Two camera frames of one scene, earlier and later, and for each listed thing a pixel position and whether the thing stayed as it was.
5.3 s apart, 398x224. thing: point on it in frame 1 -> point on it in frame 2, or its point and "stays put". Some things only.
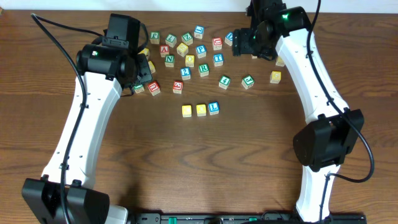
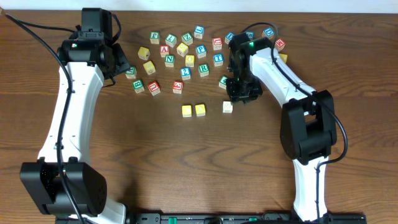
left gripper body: x=143 y=70 -> x=121 y=61
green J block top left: x=155 y=37 stays put
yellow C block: x=186 y=111 stays put
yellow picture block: x=182 y=49 stays put
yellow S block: x=152 y=67 stays put
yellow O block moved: x=201 y=110 stays put
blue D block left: x=229 y=38 stays put
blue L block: x=214 y=108 -> x=227 y=107
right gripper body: x=241 y=42 -> x=244 y=91
